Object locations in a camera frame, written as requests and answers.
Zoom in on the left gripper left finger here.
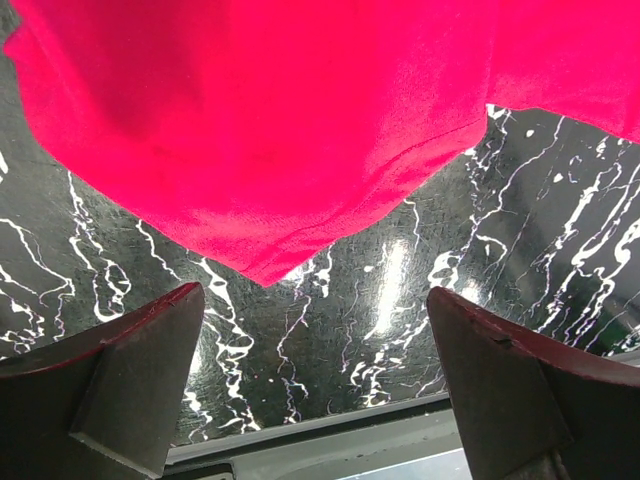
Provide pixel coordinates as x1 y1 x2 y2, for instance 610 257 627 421
1 283 205 479

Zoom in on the crimson red t shirt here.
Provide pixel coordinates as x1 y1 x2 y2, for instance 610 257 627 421
4 1 639 286

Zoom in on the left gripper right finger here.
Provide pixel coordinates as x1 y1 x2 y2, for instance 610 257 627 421
426 287 639 479

